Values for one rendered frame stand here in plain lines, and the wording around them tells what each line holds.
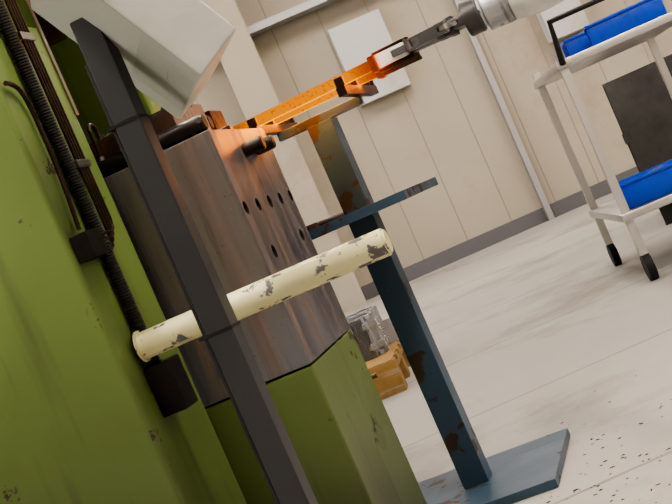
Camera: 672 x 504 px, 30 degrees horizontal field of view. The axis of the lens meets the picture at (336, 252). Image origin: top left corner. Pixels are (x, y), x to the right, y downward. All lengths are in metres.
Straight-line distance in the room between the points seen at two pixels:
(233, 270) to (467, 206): 8.35
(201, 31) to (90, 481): 0.77
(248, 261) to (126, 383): 0.35
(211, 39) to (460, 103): 8.95
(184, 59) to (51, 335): 0.58
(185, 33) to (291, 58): 8.87
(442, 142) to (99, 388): 8.63
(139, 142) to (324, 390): 0.65
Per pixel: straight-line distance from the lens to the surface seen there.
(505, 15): 2.59
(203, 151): 2.20
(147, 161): 1.77
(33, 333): 2.03
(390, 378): 4.75
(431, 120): 10.51
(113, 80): 1.78
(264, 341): 2.21
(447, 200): 10.48
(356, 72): 2.65
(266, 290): 1.95
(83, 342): 2.00
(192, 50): 1.64
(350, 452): 2.22
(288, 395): 2.22
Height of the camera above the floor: 0.67
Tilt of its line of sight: 1 degrees down
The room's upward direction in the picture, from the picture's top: 24 degrees counter-clockwise
